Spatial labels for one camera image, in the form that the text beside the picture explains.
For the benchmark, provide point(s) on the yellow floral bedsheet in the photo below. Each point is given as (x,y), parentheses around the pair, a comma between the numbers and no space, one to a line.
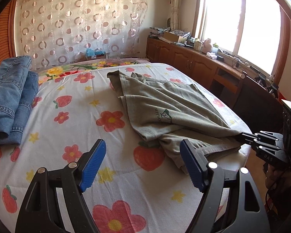
(63,71)

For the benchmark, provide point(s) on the blue plastic packet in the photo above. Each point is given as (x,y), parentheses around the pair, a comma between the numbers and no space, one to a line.
(95,53)

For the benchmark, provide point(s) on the person's right hand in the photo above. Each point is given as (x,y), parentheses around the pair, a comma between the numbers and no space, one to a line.
(275,177)

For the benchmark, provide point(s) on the small white jar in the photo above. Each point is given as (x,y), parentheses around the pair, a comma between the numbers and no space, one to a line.
(198,45)

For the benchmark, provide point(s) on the white pink bottle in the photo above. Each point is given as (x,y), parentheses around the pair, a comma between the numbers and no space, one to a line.
(208,45)

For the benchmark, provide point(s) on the folded blue jeans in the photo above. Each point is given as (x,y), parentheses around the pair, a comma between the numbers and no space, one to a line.
(9,89)

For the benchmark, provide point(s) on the wooden cabinet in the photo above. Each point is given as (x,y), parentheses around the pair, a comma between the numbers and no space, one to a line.
(179,58)

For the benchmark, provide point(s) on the cardboard box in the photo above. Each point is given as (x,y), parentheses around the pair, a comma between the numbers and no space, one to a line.
(172,36)

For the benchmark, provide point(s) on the sheer circle pattern curtain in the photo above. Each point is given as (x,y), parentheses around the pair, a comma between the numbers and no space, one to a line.
(75,17)

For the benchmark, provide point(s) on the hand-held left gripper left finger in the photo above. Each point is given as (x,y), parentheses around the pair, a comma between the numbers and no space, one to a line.
(94,165)

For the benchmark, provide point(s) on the patterned cloth stack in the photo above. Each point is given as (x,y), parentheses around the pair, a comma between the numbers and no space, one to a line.
(160,30)

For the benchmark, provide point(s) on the dark wooden chair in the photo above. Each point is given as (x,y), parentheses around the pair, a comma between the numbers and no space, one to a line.
(257,102)

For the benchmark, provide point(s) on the window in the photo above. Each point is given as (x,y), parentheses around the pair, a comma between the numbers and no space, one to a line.
(232,17)

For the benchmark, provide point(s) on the strawberry flower print blanket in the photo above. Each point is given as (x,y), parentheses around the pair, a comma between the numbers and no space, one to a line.
(75,116)

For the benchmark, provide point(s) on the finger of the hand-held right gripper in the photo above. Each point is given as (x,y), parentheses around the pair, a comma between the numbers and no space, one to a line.
(264,145)
(266,137)

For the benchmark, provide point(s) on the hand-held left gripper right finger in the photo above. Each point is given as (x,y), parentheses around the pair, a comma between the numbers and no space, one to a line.
(191,167)

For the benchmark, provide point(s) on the beige window curtain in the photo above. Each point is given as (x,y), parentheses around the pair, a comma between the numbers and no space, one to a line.
(177,2)

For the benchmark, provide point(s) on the grey-green pants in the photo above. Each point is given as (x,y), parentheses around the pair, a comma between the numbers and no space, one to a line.
(160,97)

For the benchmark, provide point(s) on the black device stand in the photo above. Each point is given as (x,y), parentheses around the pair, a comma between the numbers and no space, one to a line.
(264,81)

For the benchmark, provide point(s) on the wooden headboard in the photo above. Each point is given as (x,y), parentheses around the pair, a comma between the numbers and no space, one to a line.
(2,41)

